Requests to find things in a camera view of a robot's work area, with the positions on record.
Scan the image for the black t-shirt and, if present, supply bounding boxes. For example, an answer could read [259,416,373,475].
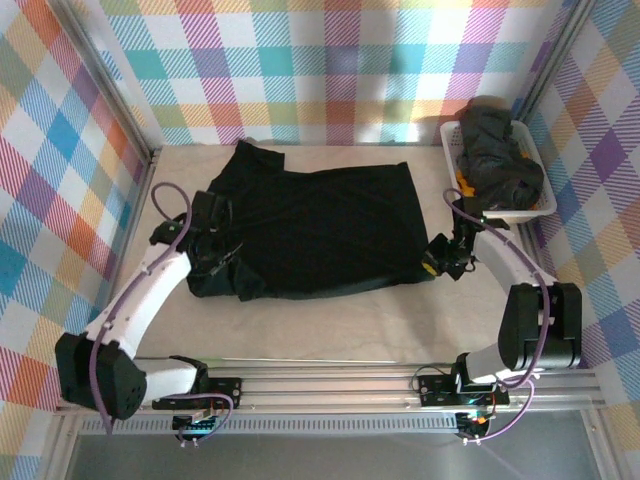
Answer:
[187,139,431,304]

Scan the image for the white plastic basket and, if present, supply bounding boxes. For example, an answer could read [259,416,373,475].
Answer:
[439,119,559,224]

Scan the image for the dark grey crumpled t-shirt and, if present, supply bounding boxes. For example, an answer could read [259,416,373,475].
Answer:
[457,97,547,212]

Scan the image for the colourful plaid backdrop panel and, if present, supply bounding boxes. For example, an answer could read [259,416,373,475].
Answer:
[0,0,151,480]
[519,0,640,480]
[64,0,584,147]

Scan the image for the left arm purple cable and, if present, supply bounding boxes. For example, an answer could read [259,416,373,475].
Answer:
[88,182,236,444]

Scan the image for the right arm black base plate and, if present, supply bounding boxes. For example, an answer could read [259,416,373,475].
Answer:
[417,373,511,407]

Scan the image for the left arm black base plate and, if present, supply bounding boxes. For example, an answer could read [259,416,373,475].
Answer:
[151,377,245,412]

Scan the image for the long aluminium base rail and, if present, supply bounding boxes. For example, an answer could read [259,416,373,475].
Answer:
[53,357,607,416]

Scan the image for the aluminium corner post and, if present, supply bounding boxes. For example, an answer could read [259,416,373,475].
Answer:
[47,0,164,156]
[513,0,600,126]

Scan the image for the slotted grey cable duct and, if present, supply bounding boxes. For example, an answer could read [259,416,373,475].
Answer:
[78,417,460,436]

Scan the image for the aluminium frame leg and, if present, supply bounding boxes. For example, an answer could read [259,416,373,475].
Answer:
[582,409,629,480]
[42,414,84,480]

